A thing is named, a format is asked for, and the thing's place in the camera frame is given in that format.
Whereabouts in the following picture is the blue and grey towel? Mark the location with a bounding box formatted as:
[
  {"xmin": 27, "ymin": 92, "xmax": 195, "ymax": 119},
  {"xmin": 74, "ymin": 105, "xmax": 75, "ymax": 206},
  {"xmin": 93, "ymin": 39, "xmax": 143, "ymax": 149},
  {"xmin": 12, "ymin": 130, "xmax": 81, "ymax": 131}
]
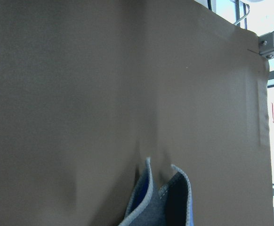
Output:
[{"xmin": 120, "ymin": 157, "xmax": 194, "ymax": 226}]

